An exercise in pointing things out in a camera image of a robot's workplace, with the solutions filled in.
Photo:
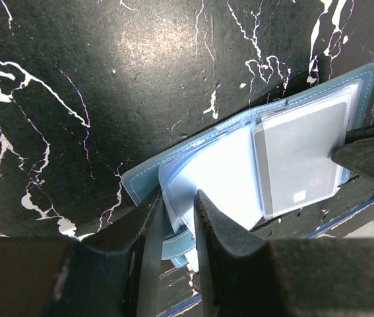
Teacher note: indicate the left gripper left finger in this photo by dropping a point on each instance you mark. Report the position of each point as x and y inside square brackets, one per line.
[114, 272]

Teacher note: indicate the blue leather card holder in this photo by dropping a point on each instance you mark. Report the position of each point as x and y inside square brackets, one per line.
[221, 161]

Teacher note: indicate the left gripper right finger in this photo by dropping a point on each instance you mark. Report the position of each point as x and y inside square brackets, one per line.
[244, 275]

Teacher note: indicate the grey card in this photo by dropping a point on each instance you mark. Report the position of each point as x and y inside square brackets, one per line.
[293, 155]

